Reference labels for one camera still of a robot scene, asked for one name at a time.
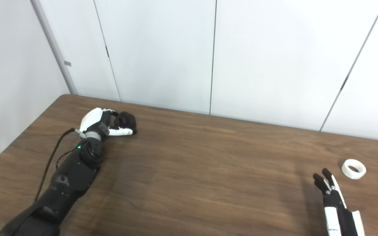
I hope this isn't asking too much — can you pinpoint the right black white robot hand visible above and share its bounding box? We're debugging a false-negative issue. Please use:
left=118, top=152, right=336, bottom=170
left=313, top=168, right=366, bottom=236

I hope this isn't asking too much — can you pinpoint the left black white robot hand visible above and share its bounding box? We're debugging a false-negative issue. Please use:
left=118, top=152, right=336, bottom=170
left=79, top=108, right=137, bottom=140

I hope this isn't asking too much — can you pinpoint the white ring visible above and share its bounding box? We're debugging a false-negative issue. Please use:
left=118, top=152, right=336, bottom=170
left=341, top=159, right=367, bottom=180

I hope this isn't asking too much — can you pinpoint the round black part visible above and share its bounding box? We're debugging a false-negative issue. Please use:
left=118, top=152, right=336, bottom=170
left=114, top=111, right=137, bottom=134

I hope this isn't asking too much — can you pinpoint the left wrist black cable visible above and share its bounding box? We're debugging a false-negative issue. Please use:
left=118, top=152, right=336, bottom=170
left=33, top=128, right=85, bottom=202

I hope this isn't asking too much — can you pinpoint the gray wall corner strip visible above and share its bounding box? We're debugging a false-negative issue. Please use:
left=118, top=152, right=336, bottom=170
left=31, top=0, right=78, bottom=95

